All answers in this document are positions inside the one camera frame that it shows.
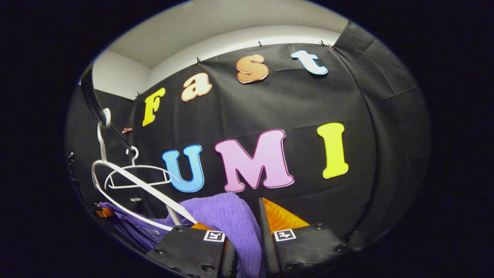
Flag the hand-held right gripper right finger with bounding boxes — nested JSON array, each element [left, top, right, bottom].
[[258, 198, 347, 278]]

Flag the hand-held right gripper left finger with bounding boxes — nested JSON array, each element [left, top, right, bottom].
[[146, 222, 238, 278]]

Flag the purple knit cardigan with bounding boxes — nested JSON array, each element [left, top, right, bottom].
[[98, 192, 267, 278]]

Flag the white plastic hanger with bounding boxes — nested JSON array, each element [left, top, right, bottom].
[[91, 108, 198, 232], [104, 146, 180, 190]]

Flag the black clothes rack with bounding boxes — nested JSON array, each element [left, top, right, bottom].
[[79, 64, 137, 155]]

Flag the black backdrop cloth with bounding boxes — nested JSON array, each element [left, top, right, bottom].
[[65, 19, 432, 251]]

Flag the row of black binder clips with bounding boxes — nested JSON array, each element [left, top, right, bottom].
[[134, 40, 335, 99]]

